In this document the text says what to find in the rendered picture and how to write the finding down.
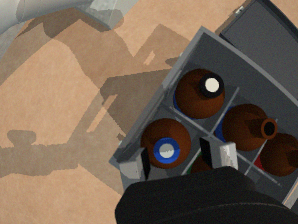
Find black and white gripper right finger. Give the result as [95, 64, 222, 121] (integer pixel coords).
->
[199, 136, 238, 170]

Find grey bottle crate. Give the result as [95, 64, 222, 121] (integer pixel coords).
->
[108, 26, 298, 204]

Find brown bottle with blue cap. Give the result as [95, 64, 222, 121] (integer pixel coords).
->
[140, 118, 191, 169]

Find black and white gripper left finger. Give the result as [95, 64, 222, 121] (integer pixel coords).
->
[118, 147, 151, 192]

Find light grey flat bar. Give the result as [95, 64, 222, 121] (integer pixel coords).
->
[118, 6, 244, 145]

